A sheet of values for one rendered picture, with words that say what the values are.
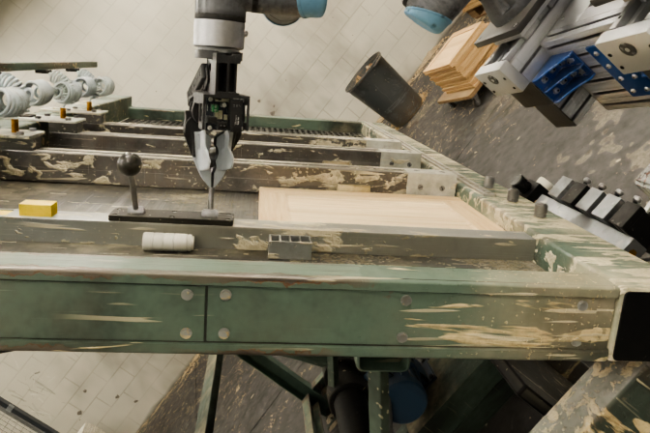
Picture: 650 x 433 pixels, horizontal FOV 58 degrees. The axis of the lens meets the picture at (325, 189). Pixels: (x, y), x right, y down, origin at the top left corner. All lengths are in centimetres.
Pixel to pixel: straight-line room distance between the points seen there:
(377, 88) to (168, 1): 246
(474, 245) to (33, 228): 73
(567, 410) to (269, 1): 75
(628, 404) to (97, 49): 620
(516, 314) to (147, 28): 609
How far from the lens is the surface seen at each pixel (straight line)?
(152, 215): 101
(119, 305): 78
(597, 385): 101
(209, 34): 89
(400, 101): 580
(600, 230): 130
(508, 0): 165
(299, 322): 77
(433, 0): 160
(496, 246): 108
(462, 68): 454
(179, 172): 142
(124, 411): 718
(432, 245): 104
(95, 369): 703
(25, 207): 105
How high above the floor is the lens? 146
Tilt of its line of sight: 13 degrees down
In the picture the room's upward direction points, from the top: 51 degrees counter-clockwise
